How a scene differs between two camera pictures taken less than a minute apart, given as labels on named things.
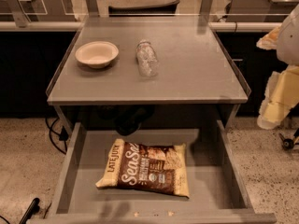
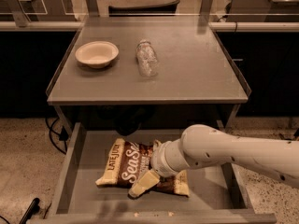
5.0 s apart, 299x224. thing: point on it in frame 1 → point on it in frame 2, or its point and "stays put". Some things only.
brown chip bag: (147, 167) stays put
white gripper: (289, 41) → (160, 162)
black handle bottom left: (34, 208) stays put
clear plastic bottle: (146, 57) stays put
